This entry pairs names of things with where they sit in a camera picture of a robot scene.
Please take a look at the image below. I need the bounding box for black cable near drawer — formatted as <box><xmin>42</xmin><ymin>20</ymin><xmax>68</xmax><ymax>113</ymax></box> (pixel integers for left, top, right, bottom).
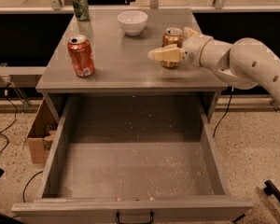
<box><xmin>21</xmin><ymin>170</ymin><xmax>45</xmax><ymax>203</ymax></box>

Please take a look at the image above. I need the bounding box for white ceramic bowl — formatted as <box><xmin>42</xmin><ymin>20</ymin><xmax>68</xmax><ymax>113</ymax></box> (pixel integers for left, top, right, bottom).
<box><xmin>118</xmin><ymin>10</ymin><xmax>148</xmax><ymax>35</ymax></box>

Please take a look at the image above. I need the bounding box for black bar bottom right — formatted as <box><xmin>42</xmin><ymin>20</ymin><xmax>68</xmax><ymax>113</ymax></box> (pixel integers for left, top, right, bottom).
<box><xmin>263</xmin><ymin>180</ymin><xmax>280</xmax><ymax>202</ymax></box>

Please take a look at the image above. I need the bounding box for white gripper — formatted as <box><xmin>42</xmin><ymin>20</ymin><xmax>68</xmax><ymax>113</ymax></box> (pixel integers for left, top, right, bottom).
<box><xmin>147</xmin><ymin>27</ymin><xmax>214</xmax><ymax>67</ymax></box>

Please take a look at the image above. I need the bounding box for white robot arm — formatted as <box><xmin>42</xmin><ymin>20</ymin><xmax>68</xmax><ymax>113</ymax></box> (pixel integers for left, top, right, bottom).
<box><xmin>148</xmin><ymin>27</ymin><xmax>280</xmax><ymax>105</ymax></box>

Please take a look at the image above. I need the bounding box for black cable left floor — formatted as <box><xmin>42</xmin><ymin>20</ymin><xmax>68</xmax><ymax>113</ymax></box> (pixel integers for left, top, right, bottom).
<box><xmin>0</xmin><ymin>82</ymin><xmax>19</xmax><ymax>157</ymax></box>

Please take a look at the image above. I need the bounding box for black cable right outlet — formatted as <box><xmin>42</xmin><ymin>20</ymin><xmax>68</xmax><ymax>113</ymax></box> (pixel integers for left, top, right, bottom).
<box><xmin>212</xmin><ymin>87</ymin><xmax>235</xmax><ymax>139</ymax></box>

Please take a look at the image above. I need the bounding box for black drawer handle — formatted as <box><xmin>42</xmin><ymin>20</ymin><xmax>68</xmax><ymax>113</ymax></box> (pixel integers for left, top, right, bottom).
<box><xmin>115</xmin><ymin>212</ymin><xmax>154</xmax><ymax>224</ymax></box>

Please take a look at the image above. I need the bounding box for cardboard box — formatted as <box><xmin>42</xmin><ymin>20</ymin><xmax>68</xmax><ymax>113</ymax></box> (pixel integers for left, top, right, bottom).
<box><xmin>27</xmin><ymin>100</ymin><xmax>57</xmax><ymax>164</ymax></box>

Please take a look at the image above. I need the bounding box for green soda can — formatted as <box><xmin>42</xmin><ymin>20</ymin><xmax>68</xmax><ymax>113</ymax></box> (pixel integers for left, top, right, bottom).
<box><xmin>72</xmin><ymin>0</ymin><xmax>90</xmax><ymax>21</ymax></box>

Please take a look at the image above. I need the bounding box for red crushed soda can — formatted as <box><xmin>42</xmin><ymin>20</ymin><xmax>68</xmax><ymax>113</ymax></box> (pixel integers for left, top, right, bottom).
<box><xmin>67</xmin><ymin>35</ymin><xmax>95</xmax><ymax>77</ymax></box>

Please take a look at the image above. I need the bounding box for orange soda can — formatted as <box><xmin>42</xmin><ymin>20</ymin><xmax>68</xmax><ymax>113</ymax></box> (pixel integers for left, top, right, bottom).
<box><xmin>161</xmin><ymin>27</ymin><xmax>183</xmax><ymax>69</ymax></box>

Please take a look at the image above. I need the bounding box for open grey top drawer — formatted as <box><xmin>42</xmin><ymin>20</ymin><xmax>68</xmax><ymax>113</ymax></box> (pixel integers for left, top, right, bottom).
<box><xmin>12</xmin><ymin>94</ymin><xmax>252</xmax><ymax>224</ymax></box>

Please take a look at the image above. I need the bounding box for grey cabinet counter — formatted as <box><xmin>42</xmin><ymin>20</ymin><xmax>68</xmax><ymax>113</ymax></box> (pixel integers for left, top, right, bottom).
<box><xmin>36</xmin><ymin>7</ymin><xmax>227</xmax><ymax>119</ymax></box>

